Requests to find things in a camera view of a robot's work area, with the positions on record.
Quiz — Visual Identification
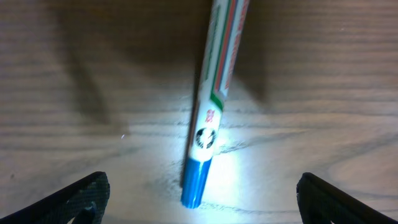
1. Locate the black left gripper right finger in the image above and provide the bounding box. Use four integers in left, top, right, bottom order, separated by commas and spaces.
296, 172, 397, 224

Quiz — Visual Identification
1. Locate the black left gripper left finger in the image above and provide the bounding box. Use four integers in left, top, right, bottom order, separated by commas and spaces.
1, 171, 110, 224

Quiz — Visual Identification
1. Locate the blue marker pen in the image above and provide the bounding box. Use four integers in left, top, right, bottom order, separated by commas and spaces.
181, 0, 250, 208

